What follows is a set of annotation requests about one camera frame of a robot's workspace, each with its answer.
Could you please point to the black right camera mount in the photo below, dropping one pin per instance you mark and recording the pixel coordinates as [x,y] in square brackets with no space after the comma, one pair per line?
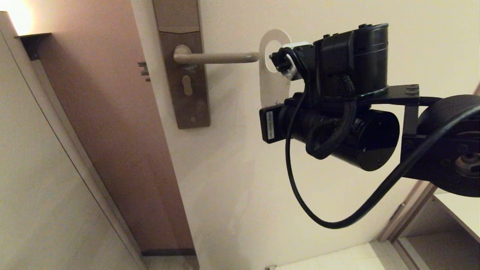
[296,56]

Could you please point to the white door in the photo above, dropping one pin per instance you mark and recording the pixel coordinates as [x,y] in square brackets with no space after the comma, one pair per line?
[243,187]

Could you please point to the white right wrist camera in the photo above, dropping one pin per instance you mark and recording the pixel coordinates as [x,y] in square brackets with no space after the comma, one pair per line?
[296,60]

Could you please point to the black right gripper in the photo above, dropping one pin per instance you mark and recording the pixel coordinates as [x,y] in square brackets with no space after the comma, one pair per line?
[277,120]

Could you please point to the white shelf board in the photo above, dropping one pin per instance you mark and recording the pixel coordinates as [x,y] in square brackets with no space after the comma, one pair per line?
[463,213]

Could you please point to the blue and white door hanger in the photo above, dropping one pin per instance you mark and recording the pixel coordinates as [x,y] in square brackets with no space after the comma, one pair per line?
[272,90]

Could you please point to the brown door lock plate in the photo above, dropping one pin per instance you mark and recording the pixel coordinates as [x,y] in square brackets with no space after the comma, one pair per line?
[176,15]

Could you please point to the black wall lamp bracket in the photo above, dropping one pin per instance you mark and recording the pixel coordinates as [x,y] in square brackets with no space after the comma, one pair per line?
[33,43]

